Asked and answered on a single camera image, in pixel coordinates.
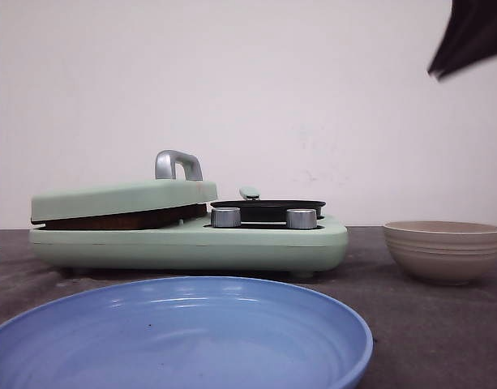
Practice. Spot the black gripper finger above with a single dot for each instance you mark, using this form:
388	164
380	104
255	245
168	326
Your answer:
470	37

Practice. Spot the beige ribbed bowl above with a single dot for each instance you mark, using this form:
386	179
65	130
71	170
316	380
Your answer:
442	252

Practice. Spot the breakfast maker hinged lid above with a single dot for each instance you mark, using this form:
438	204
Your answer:
178	182

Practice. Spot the white bread slice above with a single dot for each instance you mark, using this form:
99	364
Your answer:
153	219

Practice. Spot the mint green breakfast maker base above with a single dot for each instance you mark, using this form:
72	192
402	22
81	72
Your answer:
196	245

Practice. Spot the right silver control knob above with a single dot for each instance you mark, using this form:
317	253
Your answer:
301	218

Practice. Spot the silver control knob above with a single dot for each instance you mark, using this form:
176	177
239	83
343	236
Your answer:
226	217
301	218

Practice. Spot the black round frying pan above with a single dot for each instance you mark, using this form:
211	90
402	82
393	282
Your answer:
254	209

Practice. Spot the left silver control knob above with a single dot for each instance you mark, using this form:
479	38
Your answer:
226	217

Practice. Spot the blue round plate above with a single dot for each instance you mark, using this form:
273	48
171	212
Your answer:
187	332

